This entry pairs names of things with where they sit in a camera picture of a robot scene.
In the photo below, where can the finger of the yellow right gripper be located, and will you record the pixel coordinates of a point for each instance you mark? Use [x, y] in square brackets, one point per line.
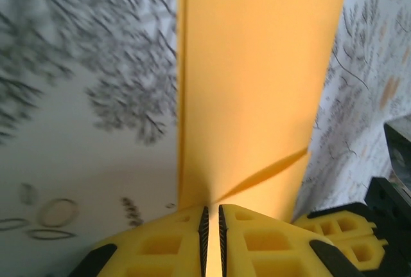
[308, 225]
[379, 251]

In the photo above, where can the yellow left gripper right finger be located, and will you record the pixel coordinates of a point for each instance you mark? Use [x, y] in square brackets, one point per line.
[273, 248]

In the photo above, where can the floral patterned table cover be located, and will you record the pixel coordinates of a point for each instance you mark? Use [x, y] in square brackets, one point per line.
[80, 129]

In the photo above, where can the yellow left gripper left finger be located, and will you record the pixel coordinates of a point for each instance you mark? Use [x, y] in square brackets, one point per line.
[154, 248]

